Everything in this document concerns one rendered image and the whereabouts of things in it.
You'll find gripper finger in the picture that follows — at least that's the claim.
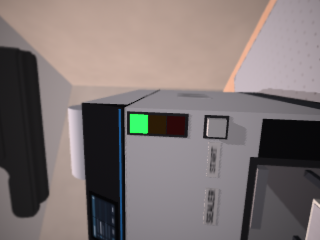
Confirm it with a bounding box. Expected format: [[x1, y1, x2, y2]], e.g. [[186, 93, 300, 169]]
[[0, 46, 49, 218]]

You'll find grey perforated base plate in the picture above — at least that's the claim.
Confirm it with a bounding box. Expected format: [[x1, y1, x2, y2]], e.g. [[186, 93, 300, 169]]
[[234, 0, 320, 103]]

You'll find white roll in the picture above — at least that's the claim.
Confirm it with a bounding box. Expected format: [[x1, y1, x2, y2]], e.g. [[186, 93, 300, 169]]
[[68, 104, 85, 180]]

